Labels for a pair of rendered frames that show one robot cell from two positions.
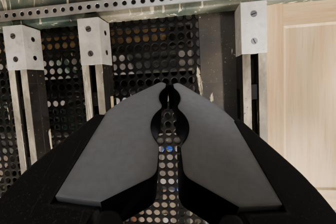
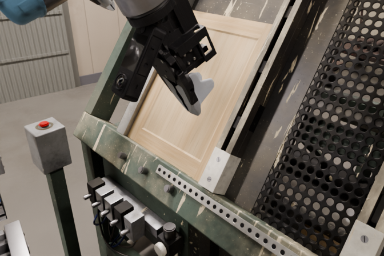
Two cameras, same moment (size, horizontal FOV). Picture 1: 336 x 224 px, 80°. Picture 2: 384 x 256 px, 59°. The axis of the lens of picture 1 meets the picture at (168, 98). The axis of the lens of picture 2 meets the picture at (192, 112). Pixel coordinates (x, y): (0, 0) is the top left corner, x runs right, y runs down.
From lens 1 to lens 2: 51 cm
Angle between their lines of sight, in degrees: 47
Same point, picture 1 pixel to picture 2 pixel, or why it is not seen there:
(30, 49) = not seen: outside the picture
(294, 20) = (194, 162)
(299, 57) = (203, 134)
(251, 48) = (222, 155)
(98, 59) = (357, 226)
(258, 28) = (211, 167)
